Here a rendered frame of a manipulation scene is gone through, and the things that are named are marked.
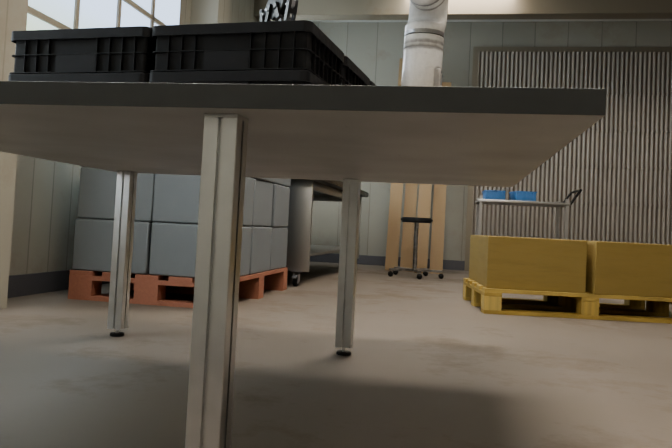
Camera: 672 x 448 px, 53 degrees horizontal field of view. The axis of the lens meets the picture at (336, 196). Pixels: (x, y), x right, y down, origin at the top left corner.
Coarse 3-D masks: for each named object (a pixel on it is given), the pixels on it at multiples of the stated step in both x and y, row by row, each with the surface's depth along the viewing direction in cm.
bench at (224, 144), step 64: (0, 128) 149; (64, 128) 144; (128, 128) 139; (192, 128) 134; (256, 128) 129; (320, 128) 125; (384, 128) 121; (448, 128) 117; (512, 128) 114; (576, 128) 111; (128, 192) 270; (128, 256) 272; (192, 320) 112; (192, 384) 112
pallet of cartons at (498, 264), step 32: (480, 256) 440; (512, 256) 410; (544, 256) 408; (576, 256) 407; (608, 256) 405; (640, 256) 405; (480, 288) 425; (512, 288) 409; (544, 288) 408; (576, 288) 406; (608, 288) 404; (640, 288) 404; (640, 320) 403
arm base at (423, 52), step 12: (408, 36) 155; (420, 36) 154; (432, 36) 154; (408, 48) 155; (420, 48) 153; (432, 48) 154; (408, 60) 155; (420, 60) 153; (432, 60) 154; (408, 72) 155; (420, 72) 153; (432, 72) 154; (408, 84) 154; (420, 84) 153; (432, 84) 154
